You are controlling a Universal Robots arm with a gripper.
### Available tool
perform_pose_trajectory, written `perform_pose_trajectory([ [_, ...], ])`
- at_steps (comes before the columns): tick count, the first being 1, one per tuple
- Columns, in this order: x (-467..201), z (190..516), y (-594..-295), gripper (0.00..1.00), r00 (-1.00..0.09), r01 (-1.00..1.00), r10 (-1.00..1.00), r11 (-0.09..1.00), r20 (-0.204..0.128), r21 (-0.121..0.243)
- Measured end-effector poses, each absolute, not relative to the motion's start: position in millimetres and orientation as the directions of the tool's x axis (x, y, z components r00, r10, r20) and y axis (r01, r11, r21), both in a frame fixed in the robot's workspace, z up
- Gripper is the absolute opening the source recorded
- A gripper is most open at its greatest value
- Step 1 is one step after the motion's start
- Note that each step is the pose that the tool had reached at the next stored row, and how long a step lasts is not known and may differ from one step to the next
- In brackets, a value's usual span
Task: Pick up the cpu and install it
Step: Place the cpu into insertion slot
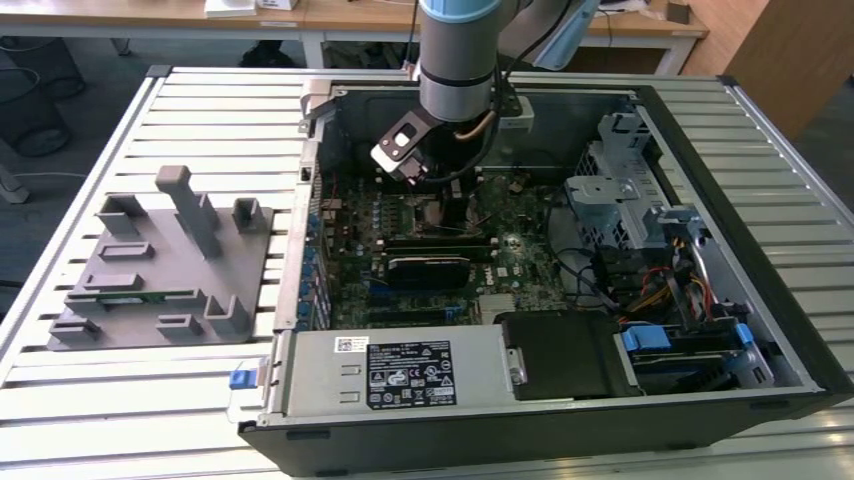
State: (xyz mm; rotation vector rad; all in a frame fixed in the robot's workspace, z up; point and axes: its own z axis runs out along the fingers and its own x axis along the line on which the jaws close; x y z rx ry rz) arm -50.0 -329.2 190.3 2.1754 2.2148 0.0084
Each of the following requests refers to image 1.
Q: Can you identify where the grey parts rack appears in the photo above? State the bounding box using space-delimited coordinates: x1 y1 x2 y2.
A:
46 164 279 354

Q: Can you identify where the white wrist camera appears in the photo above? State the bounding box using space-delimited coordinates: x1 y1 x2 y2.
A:
369 109 432 181

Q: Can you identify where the black waste bin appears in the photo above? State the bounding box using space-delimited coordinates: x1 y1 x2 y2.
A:
0 37 88 157

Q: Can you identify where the black plastic shroud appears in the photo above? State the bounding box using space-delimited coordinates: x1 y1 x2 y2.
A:
499 309 647 402

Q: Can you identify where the wooden desk white frame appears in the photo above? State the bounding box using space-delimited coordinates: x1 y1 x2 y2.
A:
0 0 710 76

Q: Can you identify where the green motherboard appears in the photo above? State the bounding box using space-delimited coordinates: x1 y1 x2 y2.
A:
303 169 619 332

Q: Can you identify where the black expansion slot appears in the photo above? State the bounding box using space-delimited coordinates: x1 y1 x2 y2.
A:
365 308 468 325

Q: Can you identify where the white furniture foot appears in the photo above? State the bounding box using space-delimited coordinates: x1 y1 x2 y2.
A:
0 164 32 204

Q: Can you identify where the silver chipset heatsink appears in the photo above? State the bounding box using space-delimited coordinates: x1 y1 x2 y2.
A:
476 293 520 320

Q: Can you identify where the yellow red wire bundle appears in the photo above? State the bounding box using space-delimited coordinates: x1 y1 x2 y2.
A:
616 264 710 324

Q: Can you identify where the CPU socket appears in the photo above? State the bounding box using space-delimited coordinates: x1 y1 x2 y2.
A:
409 192 481 239

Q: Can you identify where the blue drive clip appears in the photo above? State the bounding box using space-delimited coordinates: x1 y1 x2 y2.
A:
731 322 756 360

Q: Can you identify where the black cable in case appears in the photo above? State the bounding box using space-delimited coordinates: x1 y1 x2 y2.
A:
540 184 619 314

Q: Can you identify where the silver power supply unit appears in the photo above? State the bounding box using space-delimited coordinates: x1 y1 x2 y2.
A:
263 327 529 419

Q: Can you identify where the small grey wrist camera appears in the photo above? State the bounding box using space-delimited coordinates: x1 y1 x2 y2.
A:
496 97 536 132

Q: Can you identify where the silver drive cage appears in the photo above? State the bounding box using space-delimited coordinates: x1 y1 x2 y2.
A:
563 112 712 251

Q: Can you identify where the hard disk in blue carrier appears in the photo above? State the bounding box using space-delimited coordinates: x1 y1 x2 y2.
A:
616 322 735 396

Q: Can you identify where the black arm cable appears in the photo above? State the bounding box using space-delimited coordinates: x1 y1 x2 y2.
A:
423 64 515 185

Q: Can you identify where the green RAM stick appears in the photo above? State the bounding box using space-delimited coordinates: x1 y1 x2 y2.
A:
97 293 201 305

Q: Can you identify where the black open PC case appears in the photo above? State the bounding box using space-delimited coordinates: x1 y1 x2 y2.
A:
225 74 854 479

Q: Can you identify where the wooden cabinet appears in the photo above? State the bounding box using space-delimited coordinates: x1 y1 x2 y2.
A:
679 0 854 139

